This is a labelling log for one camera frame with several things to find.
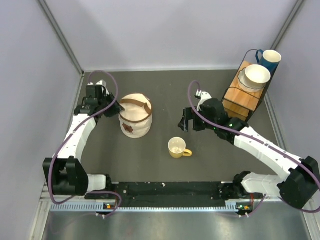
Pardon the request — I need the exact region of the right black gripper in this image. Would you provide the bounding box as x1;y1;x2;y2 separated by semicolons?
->
178;106;218;133

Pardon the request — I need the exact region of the cream round laundry bag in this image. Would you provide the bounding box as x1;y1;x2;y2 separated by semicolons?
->
118;93;153;139

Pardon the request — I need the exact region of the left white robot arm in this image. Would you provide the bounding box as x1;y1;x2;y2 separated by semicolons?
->
42;80;123;199

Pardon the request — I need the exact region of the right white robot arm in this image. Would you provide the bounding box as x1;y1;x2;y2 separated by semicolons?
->
178;89;320;210

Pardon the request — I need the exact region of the yellow mug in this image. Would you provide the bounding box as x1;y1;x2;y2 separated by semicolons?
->
168;137;193;159

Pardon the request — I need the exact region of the white scalloped plate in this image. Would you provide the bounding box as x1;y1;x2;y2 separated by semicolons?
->
237;67;267;93

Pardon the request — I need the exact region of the white bowl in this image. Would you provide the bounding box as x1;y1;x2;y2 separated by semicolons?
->
244;64;271;89

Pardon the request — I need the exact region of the blue mug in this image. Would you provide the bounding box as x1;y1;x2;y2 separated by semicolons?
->
255;49;282;74

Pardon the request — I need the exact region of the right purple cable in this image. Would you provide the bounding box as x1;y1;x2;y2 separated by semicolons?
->
187;80;320;218

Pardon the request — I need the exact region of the purple cable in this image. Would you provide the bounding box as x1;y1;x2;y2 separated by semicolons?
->
49;70;123;217
187;80;320;218

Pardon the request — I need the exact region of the black wire wooden rack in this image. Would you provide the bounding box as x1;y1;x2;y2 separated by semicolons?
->
222;49;276;122

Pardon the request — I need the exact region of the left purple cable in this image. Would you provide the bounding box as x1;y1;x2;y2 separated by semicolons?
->
49;70;123;217

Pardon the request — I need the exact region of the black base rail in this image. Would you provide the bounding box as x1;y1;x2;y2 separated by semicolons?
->
103;181;263;201

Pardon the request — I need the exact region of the grey slotted cable duct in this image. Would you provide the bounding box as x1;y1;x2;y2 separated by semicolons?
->
49;199;253;213

